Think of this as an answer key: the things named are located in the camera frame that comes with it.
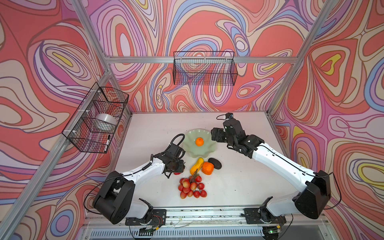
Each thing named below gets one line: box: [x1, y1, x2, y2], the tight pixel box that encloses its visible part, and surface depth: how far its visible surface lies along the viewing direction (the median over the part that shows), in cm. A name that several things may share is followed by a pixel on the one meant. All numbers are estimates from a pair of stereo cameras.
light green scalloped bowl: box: [183, 128, 217, 158], surface depth 101 cm
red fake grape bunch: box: [178, 169, 207, 199], surface depth 80 cm
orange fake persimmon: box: [201, 161, 215, 176], surface depth 86 cm
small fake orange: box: [195, 137, 204, 147], surface depth 101 cm
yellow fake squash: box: [190, 157, 204, 175], surface depth 90 cm
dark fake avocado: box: [208, 157, 222, 170], surface depth 90 cm
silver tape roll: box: [93, 113, 117, 130], surface depth 73 cm
